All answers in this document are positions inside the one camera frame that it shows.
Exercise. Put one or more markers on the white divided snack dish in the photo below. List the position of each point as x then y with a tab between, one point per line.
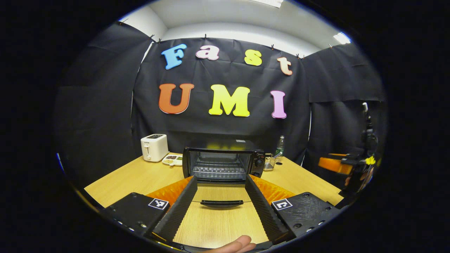
173	160

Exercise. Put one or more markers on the clear plastic bottle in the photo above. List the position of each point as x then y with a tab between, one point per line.
280	147

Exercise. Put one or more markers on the white toaster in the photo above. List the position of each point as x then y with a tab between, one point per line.
154	147

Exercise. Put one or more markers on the black backdrop cloth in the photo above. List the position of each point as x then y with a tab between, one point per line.
225	130

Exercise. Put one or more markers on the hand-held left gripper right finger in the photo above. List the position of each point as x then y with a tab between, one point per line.
263	211

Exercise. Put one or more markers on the small glass jar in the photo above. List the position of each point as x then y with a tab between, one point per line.
269	164

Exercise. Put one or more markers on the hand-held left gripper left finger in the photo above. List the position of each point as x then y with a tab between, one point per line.
181	207

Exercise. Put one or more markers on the black electric oven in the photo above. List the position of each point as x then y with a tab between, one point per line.
219	154

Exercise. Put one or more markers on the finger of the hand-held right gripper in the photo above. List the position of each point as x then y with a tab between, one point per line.
334	164

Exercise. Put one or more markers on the ceiling light panel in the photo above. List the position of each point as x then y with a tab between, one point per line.
342	38
269	2

